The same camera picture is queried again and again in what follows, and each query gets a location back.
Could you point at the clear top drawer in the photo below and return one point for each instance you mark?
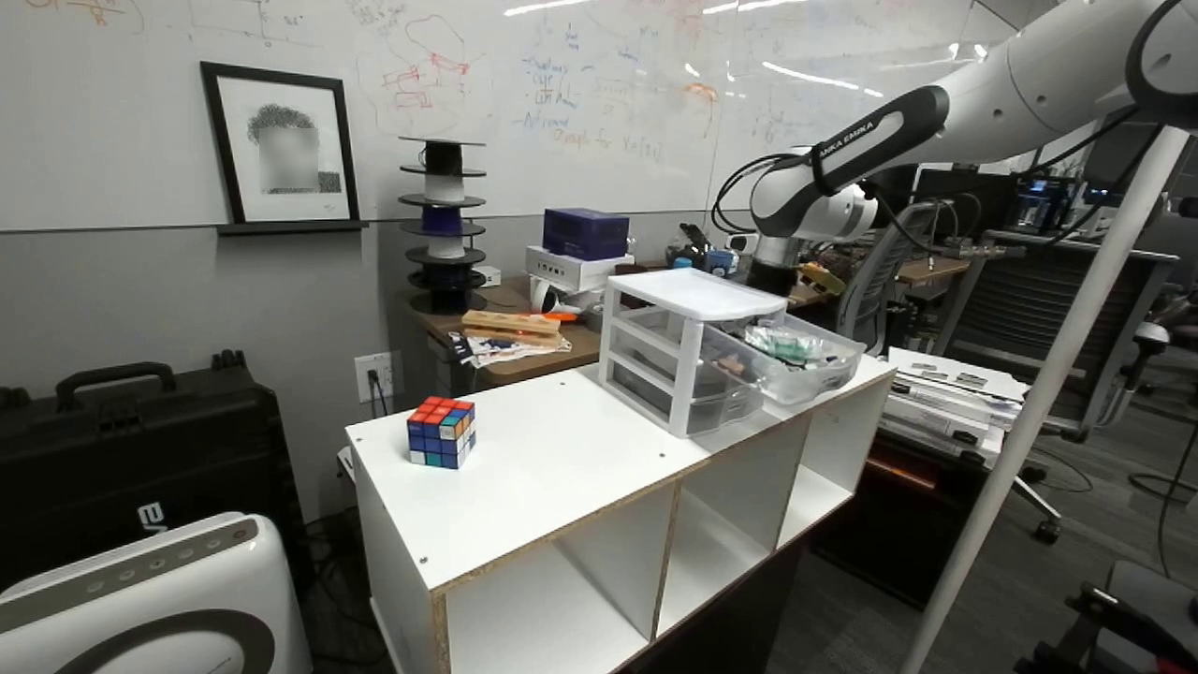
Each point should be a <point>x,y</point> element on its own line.
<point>781,357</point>

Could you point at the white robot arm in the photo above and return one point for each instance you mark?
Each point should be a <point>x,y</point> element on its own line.
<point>1063,70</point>

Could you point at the wall power outlet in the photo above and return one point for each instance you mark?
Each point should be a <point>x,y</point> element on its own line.
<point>371,375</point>

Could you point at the black framed picture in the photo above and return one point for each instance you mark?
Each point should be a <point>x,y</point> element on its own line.
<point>281,148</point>

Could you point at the stack of papers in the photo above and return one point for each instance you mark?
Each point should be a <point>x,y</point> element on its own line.
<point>956,401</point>

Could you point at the purple box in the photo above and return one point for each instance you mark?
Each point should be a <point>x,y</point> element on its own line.
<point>586,232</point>

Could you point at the white tripod pole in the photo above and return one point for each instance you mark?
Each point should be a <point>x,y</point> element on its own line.
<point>1143,192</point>

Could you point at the white air purifier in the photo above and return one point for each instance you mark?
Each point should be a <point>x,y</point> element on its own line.
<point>207,596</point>

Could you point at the colourful cube box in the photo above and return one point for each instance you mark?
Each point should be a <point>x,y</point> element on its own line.
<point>442,431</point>

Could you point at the white flat box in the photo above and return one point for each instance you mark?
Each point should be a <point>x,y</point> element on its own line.
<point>563,271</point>

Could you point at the wooden brush block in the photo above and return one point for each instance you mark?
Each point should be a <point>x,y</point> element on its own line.
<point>511,322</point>

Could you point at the white shelf cabinet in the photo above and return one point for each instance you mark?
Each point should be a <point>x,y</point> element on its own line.
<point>577,534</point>

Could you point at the black hard case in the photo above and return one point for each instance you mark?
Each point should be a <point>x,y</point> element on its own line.
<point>128,452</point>

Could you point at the wooden side table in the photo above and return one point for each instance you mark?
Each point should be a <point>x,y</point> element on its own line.
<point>496,357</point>

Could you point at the white plastic drawer unit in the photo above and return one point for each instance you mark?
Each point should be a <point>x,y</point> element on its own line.
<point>652,334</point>

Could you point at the black white spool stack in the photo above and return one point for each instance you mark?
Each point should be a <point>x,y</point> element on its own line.
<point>446,158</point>

